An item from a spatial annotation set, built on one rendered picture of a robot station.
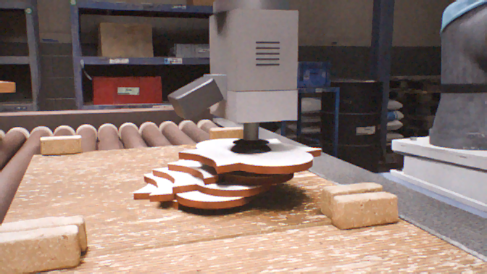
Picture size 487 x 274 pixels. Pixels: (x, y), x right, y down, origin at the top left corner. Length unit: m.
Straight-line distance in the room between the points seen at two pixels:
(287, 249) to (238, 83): 0.15
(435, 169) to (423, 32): 5.91
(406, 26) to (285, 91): 6.09
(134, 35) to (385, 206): 4.29
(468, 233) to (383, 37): 4.41
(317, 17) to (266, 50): 5.40
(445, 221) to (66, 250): 0.37
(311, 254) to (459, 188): 0.43
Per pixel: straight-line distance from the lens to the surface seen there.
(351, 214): 0.40
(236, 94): 0.41
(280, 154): 0.45
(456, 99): 0.78
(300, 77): 3.66
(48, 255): 0.35
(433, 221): 0.51
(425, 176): 0.80
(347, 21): 6.01
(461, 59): 0.77
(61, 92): 5.20
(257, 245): 0.36
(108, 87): 4.52
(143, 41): 4.63
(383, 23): 4.86
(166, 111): 1.21
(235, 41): 0.41
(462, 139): 0.76
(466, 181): 0.74
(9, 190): 0.66
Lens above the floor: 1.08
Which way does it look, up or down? 10 degrees down
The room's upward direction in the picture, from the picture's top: straight up
